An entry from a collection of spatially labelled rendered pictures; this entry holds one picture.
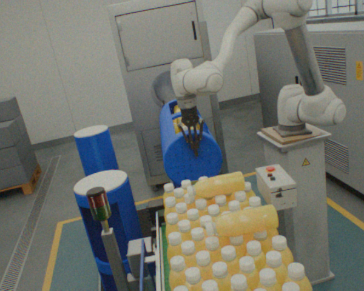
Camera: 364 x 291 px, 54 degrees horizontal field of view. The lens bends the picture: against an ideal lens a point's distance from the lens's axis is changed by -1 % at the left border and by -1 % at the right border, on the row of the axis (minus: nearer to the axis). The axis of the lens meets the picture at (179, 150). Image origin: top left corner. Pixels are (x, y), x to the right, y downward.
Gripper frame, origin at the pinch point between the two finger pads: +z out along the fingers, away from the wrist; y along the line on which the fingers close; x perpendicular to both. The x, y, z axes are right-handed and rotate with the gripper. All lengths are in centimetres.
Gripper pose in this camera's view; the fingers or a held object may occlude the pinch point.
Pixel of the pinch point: (195, 148)
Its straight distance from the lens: 168.4
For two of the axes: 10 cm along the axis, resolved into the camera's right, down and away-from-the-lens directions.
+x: -0.7, -3.2, 9.4
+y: 9.8, -1.9, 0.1
